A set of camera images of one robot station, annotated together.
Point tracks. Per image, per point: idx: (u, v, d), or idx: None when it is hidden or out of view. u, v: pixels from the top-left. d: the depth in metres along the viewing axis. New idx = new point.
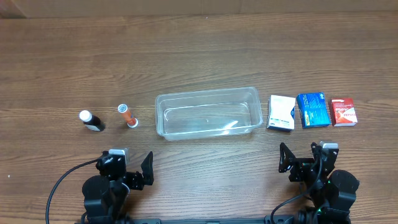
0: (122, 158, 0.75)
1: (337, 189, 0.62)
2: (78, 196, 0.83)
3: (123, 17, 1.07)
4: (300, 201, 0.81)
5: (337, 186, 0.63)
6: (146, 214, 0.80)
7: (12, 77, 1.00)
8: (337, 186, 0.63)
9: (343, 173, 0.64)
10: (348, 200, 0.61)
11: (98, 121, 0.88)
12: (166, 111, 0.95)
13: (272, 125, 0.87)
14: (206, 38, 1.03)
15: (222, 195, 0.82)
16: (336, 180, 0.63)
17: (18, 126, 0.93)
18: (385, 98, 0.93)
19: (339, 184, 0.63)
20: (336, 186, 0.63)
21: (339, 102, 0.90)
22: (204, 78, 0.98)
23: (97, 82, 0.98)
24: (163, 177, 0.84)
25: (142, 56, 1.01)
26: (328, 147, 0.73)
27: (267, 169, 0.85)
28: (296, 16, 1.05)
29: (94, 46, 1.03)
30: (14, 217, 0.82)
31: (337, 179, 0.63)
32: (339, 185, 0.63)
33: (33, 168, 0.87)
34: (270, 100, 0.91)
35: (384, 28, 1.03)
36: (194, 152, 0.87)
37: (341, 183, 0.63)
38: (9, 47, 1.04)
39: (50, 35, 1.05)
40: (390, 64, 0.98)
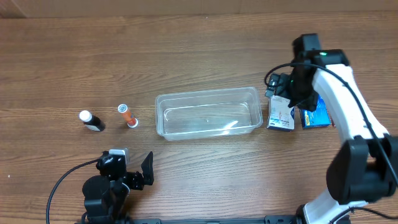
0: (122, 158, 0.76)
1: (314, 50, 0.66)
2: (78, 196, 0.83)
3: (123, 17, 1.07)
4: (300, 201, 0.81)
5: (308, 48, 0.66)
6: (146, 214, 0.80)
7: (12, 77, 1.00)
8: (308, 47, 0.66)
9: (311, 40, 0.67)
10: (340, 56, 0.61)
11: (98, 121, 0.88)
12: (166, 111, 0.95)
13: (272, 125, 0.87)
14: (206, 38, 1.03)
15: (222, 195, 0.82)
16: (308, 43, 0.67)
17: (18, 126, 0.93)
18: (386, 98, 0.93)
19: (314, 48, 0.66)
20: (306, 48, 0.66)
21: None
22: (204, 78, 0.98)
23: (97, 82, 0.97)
24: (163, 177, 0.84)
25: (142, 56, 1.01)
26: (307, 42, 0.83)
27: (267, 169, 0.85)
28: (296, 16, 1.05)
29: (94, 46, 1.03)
30: (14, 217, 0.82)
31: (310, 40, 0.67)
32: (314, 48, 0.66)
33: (33, 168, 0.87)
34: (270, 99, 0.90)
35: (383, 28, 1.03)
36: (194, 152, 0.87)
37: (314, 46, 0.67)
38: (9, 46, 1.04)
39: (50, 35, 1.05)
40: (390, 64, 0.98)
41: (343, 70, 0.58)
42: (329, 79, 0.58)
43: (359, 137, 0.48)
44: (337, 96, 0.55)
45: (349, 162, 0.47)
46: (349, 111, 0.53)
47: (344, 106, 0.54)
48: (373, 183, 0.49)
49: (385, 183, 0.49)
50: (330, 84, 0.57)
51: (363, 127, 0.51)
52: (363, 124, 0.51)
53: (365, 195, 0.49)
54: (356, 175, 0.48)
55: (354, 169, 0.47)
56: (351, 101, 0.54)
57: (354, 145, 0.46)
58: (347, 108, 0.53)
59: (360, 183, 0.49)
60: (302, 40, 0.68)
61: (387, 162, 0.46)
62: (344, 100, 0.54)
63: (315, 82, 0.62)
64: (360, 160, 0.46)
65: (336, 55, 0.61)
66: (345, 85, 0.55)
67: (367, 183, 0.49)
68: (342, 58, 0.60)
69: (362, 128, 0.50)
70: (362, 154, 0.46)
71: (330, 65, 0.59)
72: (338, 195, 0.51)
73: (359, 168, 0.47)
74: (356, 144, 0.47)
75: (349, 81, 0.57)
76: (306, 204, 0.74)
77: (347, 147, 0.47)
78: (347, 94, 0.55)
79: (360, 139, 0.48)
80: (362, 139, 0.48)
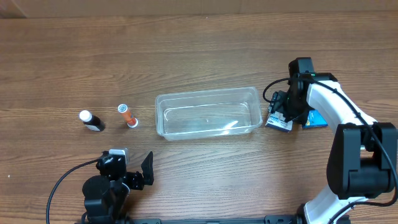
0: (122, 158, 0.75)
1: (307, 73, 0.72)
2: (78, 196, 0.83)
3: (123, 17, 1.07)
4: (300, 201, 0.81)
5: (301, 70, 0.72)
6: (146, 214, 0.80)
7: (12, 77, 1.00)
8: (302, 69, 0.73)
9: (305, 62, 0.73)
10: (328, 77, 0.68)
11: (98, 121, 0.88)
12: (166, 111, 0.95)
13: (270, 123, 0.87)
14: (206, 38, 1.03)
15: (222, 195, 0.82)
16: (302, 65, 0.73)
17: (18, 126, 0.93)
18: (385, 98, 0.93)
19: (307, 70, 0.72)
20: (300, 70, 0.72)
21: None
22: (204, 78, 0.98)
23: (97, 82, 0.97)
24: (163, 177, 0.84)
25: (142, 55, 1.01)
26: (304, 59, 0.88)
27: (267, 169, 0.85)
28: (296, 16, 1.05)
29: (95, 46, 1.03)
30: (14, 217, 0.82)
31: (304, 63, 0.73)
32: (308, 70, 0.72)
33: (33, 168, 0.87)
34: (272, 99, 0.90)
35: (383, 28, 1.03)
36: (194, 152, 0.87)
37: (308, 68, 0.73)
38: (9, 46, 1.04)
39: (50, 35, 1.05)
40: (390, 64, 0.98)
41: (329, 81, 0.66)
42: (320, 89, 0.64)
43: (351, 124, 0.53)
44: (328, 99, 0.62)
45: (343, 145, 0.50)
46: (341, 109, 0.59)
47: (336, 105, 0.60)
48: (370, 175, 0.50)
49: (382, 175, 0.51)
50: (321, 93, 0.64)
51: (354, 117, 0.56)
52: (354, 116, 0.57)
53: (364, 186, 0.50)
54: (351, 161, 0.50)
55: (349, 154, 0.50)
56: (341, 101, 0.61)
57: (347, 128, 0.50)
58: (338, 106, 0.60)
59: (357, 173, 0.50)
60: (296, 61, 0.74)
61: (379, 145, 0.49)
62: (334, 101, 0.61)
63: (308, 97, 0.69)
64: (354, 142, 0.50)
65: (324, 76, 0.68)
66: (334, 90, 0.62)
67: (365, 174, 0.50)
68: (331, 78, 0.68)
69: (353, 118, 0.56)
70: (354, 137, 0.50)
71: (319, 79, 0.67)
72: (338, 188, 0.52)
73: (354, 154, 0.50)
74: (349, 127, 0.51)
75: (336, 88, 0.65)
76: (306, 203, 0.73)
77: (341, 131, 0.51)
78: (337, 97, 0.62)
79: (352, 125, 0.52)
80: (354, 125, 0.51)
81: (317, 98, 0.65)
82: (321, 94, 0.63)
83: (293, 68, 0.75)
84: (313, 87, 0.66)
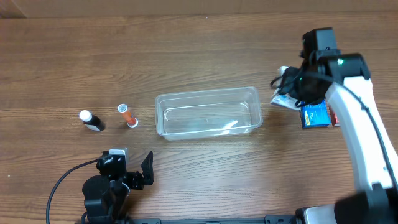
0: (122, 158, 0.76)
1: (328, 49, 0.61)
2: (78, 196, 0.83)
3: (123, 17, 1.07)
4: (300, 201, 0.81)
5: (321, 46, 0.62)
6: (146, 214, 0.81)
7: (12, 77, 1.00)
8: (321, 45, 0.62)
9: (325, 35, 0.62)
10: (360, 64, 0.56)
11: (98, 121, 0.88)
12: (166, 111, 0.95)
13: (277, 102, 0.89)
14: (206, 38, 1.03)
15: (222, 195, 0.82)
16: (323, 39, 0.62)
17: (18, 126, 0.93)
18: (385, 98, 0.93)
19: (327, 47, 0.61)
20: (319, 48, 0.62)
21: None
22: (204, 78, 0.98)
23: (97, 82, 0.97)
24: (163, 177, 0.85)
25: (142, 55, 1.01)
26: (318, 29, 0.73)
27: (267, 169, 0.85)
28: (296, 16, 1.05)
29: (95, 46, 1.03)
30: (14, 217, 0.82)
31: (323, 38, 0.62)
32: (328, 46, 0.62)
33: (33, 168, 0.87)
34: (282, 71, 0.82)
35: (383, 28, 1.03)
36: (194, 152, 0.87)
37: (328, 44, 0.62)
38: (9, 46, 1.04)
39: (50, 35, 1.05)
40: (390, 64, 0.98)
41: (362, 85, 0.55)
42: (349, 101, 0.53)
43: (380, 186, 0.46)
44: (355, 119, 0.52)
45: (367, 217, 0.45)
46: (368, 142, 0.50)
47: (364, 132, 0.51)
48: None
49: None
50: (347, 107, 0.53)
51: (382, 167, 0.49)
52: (382, 165, 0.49)
53: None
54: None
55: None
56: (369, 127, 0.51)
57: (374, 201, 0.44)
58: (367, 137, 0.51)
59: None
60: (315, 37, 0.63)
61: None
62: (362, 126, 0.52)
63: (328, 93, 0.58)
64: (379, 213, 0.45)
65: (356, 60, 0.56)
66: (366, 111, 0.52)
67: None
68: (362, 68, 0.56)
69: (382, 170, 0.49)
70: (380, 209, 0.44)
71: (347, 78, 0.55)
72: None
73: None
74: (375, 197, 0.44)
75: (370, 104, 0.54)
76: (308, 209, 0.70)
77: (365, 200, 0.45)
78: (365, 119, 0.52)
79: (378, 190, 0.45)
80: (381, 190, 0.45)
81: (339, 106, 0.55)
82: (349, 112, 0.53)
83: (310, 43, 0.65)
84: (337, 88, 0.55)
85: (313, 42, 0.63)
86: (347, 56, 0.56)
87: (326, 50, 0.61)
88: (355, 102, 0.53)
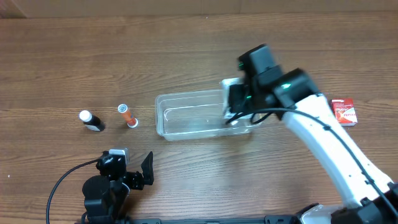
0: (122, 158, 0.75)
1: (269, 71, 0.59)
2: (78, 196, 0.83)
3: (123, 17, 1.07)
4: (300, 201, 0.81)
5: (261, 69, 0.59)
6: (146, 214, 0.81)
7: (12, 77, 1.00)
8: (262, 67, 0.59)
9: (263, 58, 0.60)
10: (303, 79, 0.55)
11: (98, 121, 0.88)
12: (166, 111, 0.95)
13: None
14: (206, 38, 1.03)
15: (222, 195, 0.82)
16: (260, 63, 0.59)
17: (18, 126, 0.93)
18: (385, 98, 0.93)
19: (267, 67, 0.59)
20: (260, 70, 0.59)
21: (339, 102, 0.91)
22: (204, 78, 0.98)
23: (97, 82, 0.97)
24: (163, 177, 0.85)
25: (142, 56, 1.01)
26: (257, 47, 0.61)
27: (267, 169, 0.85)
28: (296, 16, 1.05)
29: (95, 46, 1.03)
30: (14, 217, 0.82)
31: (260, 58, 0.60)
32: (268, 65, 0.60)
33: (33, 168, 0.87)
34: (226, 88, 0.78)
35: (383, 28, 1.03)
36: (194, 152, 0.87)
37: (267, 64, 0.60)
38: (9, 46, 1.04)
39: (50, 35, 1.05)
40: (390, 64, 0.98)
41: (314, 103, 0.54)
42: (308, 124, 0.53)
43: (369, 201, 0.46)
44: (323, 142, 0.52)
45: None
46: (342, 163, 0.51)
47: (335, 155, 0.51)
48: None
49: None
50: (310, 130, 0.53)
51: (365, 182, 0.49)
52: (364, 179, 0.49)
53: None
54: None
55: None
56: (339, 148, 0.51)
57: (367, 218, 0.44)
58: (339, 159, 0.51)
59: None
60: (252, 61, 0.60)
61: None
62: (331, 147, 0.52)
63: (286, 119, 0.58)
64: None
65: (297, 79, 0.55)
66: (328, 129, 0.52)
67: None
68: (308, 83, 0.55)
69: (364, 185, 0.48)
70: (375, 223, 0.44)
71: (299, 102, 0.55)
72: None
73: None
74: (369, 214, 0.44)
75: (329, 119, 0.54)
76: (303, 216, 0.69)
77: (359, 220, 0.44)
78: (331, 137, 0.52)
79: (369, 205, 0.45)
80: (371, 205, 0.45)
81: (303, 131, 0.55)
82: (313, 137, 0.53)
83: (250, 68, 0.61)
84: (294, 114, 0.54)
85: (250, 65, 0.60)
86: (288, 76, 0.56)
87: (268, 72, 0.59)
88: (315, 124, 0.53)
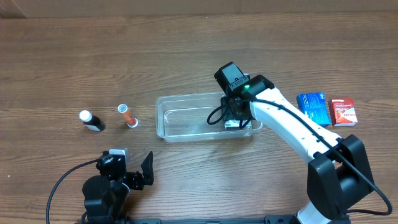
0: (122, 158, 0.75)
1: (237, 79, 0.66)
2: (78, 196, 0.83)
3: (123, 17, 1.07)
4: (300, 201, 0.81)
5: (231, 80, 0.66)
6: (146, 214, 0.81)
7: (12, 77, 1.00)
8: (231, 78, 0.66)
9: (232, 71, 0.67)
10: (263, 81, 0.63)
11: (98, 121, 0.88)
12: (166, 113, 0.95)
13: None
14: (206, 38, 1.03)
15: (222, 195, 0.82)
16: (229, 76, 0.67)
17: (18, 126, 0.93)
18: (386, 98, 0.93)
19: (236, 77, 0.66)
20: (229, 81, 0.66)
21: (339, 102, 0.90)
22: (204, 78, 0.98)
23: (97, 82, 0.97)
24: (163, 177, 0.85)
25: (142, 56, 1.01)
26: (225, 66, 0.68)
27: (267, 169, 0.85)
28: (296, 16, 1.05)
29: (94, 46, 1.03)
30: (14, 217, 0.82)
31: (229, 72, 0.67)
32: (237, 76, 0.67)
33: (33, 169, 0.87)
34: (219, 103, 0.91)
35: (383, 28, 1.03)
36: (194, 152, 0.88)
37: (236, 74, 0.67)
38: (9, 46, 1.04)
39: (50, 35, 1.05)
40: (390, 64, 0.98)
41: (270, 93, 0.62)
42: (265, 107, 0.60)
43: (318, 153, 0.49)
44: (280, 119, 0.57)
45: (322, 182, 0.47)
46: (295, 132, 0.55)
47: (289, 127, 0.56)
48: (351, 190, 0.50)
49: (362, 184, 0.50)
50: (267, 111, 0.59)
51: (316, 141, 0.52)
52: (315, 139, 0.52)
53: (352, 198, 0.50)
54: (333, 193, 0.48)
55: (330, 188, 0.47)
56: (292, 121, 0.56)
57: (318, 164, 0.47)
58: (293, 129, 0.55)
59: (341, 197, 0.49)
60: (223, 76, 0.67)
61: (350, 167, 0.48)
62: (286, 121, 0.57)
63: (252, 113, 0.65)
64: (330, 176, 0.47)
65: (259, 82, 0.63)
66: (280, 106, 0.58)
67: (346, 192, 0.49)
68: (267, 83, 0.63)
69: (316, 143, 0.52)
70: (328, 170, 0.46)
71: (259, 95, 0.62)
72: (329, 214, 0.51)
73: (334, 186, 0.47)
74: (318, 161, 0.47)
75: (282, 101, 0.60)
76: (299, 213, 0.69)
77: (313, 170, 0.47)
78: (285, 114, 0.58)
79: (319, 156, 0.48)
80: (322, 155, 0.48)
81: (263, 116, 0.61)
82: (270, 116, 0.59)
83: (222, 81, 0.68)
84: (255, 105, 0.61)
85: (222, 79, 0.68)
86: (252, 82, 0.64)
87: (236, 80, 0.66)
88: (272, 107, 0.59)
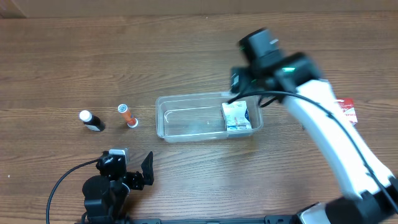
0: (122, 158, 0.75)
1: (269, 53, 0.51)
2: (78, 196, 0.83)
3: (123, 17, 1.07)
4: (300, 201, 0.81)
5: (260, 52, 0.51)
6: (146, 214, 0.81)
7: (12, 77, 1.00)
8: (262, 50, 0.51)
9: (262, 38, 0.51)
10: (306, 60, 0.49)
11: (98, 121, 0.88)
12: (166, 113, 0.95)
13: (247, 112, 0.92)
14: (206, 38, 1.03)
15: (222, 195, 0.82)
16: (260, 46, 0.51)
17: (18, 126, 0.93)
18: (386, 98, 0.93)
19: (268, 50, 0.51)
20: (261, 53, 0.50)
21: (339, 102, 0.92)
22: (204, 78, 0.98)
23: (97, 82, 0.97)
24: (163, 177, 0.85)
25: (142, 56, 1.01)
26: (254, 32, 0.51)
27: (267, 169, 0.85)
28: (296, 16, 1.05)
29: (94, 46, 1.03)
30: (14, 217, 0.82)
31: (259, 40, 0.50)
32: (268, 48, 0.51)
33: (33, 169, 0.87)
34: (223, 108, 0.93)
35: (383, 28, 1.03)
36: (194, 152, 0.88)
37: (267, 47, 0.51)
38: (9, 46, 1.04)
39: (50, 35, 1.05)
40: (390, 64, 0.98)
41: (316, 89, 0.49)
42: (309, 109, 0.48)
43: (367, 193, 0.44)
44: (325, 130, 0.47)
45: None
46: (342, 153, 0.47)
47: (337, 145, 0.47)
48: None
49: None
50: (312, 116, 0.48)
51: (365, 174, 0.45)
52: (364, 172, 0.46)
53: None
54: None
55: None
56: (341, 138, 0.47)
57: (366, 211, 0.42)
58: (342, 150, 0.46)
59: None
60: (252, 44, 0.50)
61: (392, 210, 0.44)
62: (334, 137, 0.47)
63: (287, 104, 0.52)
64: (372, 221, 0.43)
65: (300, 61, 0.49)
66: (331, 115, 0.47)
67: None
68: (311, 65, 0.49)
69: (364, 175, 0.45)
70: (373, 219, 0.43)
71: (300, 87, 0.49)
72: None
73: None
74: (365, 206, 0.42)
75: (332, 105, 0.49)
76: (303, 213, 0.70)
77: (359, 214, 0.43)
78: (334, 126, 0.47)
79: (369, 200, 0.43)
80: (371, 200, 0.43)
81: (306, 117, 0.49)
82: (314, 122, 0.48)
83: (249, 50, 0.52)
84: (295, 101, 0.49)
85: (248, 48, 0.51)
86: (288, 59, 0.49)
87: (267, 55, 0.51)
88: (319, 111, 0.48)
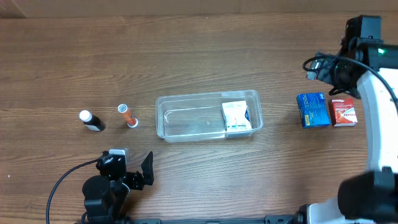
0: (122, 158, 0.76)
1: (371, 37, 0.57)
2: (78, 196, 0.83)
3: (123, 17, 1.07)
4: (300, 201, 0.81)
5: (364, 33, 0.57)
6: (146, 214, 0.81)
7: (12, 77, 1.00)
8: (365, 33, 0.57)
9: (372, 24, 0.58)
10: None
11: (98, 121, 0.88)
12: (166, 113, 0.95)
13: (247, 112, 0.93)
14: (206, 38, 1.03)
15: (222, 195, 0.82)
16: (365, 28, 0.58)
17: (18, 126, 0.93)
18: None
19: (371, 35, 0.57)
20: (362, 33, 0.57)
21: (339, 102, 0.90)
22: (204, 78, 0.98)
23: (97, 82, 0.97)
24: (163, 177, 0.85)
25: (143, 56, 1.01)
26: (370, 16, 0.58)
27: (267, 169, 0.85)
28: (296, 16, 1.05)
29: (95, 46, 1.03)
30: (14, 217, 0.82)
31: (369, 24, 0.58)
32: (372, 34, 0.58)
33: (32, 169, 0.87)
34: (222, 107, 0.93)
35: (383, 28, 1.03)
36: (194, 152, 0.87)
37: (370, 32, 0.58)
38: (9, 46, 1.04)
39: (50, 35, 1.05)
40: None
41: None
42: (379, 89, 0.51)
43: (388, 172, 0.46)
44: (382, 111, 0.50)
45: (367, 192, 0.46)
46: (387, 133, 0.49)
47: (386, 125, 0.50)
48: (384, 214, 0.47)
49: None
50: (377, 94, 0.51)
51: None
52: None
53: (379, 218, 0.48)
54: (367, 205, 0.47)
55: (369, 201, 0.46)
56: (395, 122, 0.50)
57: (379, 179, 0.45)
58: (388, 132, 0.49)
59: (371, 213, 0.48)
60: (360, 23, 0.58)
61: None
62: (388, 119, 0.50)
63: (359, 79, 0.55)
64: (379, 194, 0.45)
65: None
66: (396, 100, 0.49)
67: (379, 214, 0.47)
68: None
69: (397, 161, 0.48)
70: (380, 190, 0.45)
71: (383, 70, 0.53)
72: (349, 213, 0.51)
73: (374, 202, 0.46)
74: (382, 175, 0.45)
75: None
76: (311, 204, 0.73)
77: (371, 179, 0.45)
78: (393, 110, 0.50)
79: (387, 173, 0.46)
80: (389, 175, 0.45)
81: (369, 94, 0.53)
82: (375, 100, 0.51)
83: (354, 30, 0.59)
84: (370, 78, 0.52)
85: (357, 27, 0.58)
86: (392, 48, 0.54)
87: (370, 38, 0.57)
88: (385, 93, 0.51)
